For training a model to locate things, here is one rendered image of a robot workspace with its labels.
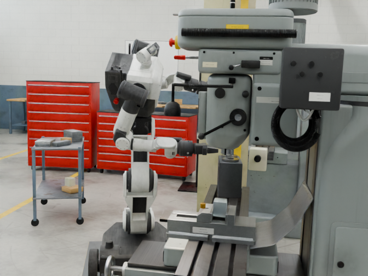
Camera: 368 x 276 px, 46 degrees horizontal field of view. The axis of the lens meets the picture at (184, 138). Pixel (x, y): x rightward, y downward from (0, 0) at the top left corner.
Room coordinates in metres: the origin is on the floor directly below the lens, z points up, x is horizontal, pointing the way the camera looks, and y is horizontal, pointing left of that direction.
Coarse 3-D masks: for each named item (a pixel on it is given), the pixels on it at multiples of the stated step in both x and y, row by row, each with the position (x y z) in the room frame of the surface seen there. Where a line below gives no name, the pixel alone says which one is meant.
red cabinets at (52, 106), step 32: (32, 96) 6.86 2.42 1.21; (64, 96) 6.83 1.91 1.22; (96, 96) 7.12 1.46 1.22; (32, 128) 6.87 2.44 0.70; (64, 128) 6.83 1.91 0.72; (96, 128) 7.12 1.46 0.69; (160, 128) 6.53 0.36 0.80; (192, 128) 6.65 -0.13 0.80; (64, 160) 6.83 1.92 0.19; (96, 160) 7.12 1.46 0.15; (128, 160) 6.70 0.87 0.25; (160, 160) 6.53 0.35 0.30; (192, 160) 6.71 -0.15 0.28
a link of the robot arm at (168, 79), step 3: (165, 75) 2.79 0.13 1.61; (168, 75) 2.78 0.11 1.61; (171, 75) 2.78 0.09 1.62; (174, 75) 2.78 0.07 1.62; (165, 78) 2.76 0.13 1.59; (168, 78) 2.78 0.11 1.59; (171, 78) 2.80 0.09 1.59; (162, 81) 2.75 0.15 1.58; (165, 81) 2.76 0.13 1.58; (168, 81) 2.80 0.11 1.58; (171, 81) 2.81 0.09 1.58; (162, 84) 2.75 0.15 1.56; (165, 84) 2.75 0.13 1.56; (168, 84) 2.80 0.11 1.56; (165, 87) 2.76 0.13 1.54
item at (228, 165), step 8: (224, 160) 2.24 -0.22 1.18; (232, 160) 2.23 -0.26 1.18; (240, 160) 2.28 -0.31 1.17; (224, 168) 2.21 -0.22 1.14; (232, 168) 2.21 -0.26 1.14; (240, 168) 2.21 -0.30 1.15; (224, 176) 2.21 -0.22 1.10; (232, 176) 2.21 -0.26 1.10; (240, 176) 2.21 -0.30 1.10; (224, 184) 2.21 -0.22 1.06; (232, 184) 2.21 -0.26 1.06; (240, 184) 2.21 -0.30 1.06; (224, 192) 2.21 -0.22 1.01; (232, 192) 2.21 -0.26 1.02; (240, 192) 2.21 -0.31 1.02
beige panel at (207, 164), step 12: (204, 0) 3.64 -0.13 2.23; (216, 0) 3.63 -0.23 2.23; (228, 0) 3.61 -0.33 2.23; (240, 0) 3.60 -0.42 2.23; (252, 0) 3.58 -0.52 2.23; (204, 156) 3.64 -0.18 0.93; (216, 156) 3.62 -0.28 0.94; (240, 156) 3.59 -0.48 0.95; (204, 168) 3.64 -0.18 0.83; (216, 168) 3.62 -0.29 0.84; (204, 180) 3.64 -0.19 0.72; (216, 180) 3.62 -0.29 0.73; (204, 192) 3.64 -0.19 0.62
